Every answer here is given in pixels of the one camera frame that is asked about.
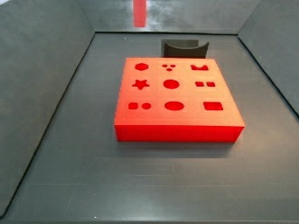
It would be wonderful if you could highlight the red double-square peg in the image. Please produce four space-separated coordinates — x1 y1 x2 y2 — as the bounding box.
133 0 146 27

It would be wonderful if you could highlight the red shape-sorter block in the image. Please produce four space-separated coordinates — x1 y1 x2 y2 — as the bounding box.
114 58 245 143

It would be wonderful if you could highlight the black curved holder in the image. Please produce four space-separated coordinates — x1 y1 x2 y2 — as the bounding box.
161 39 209 59

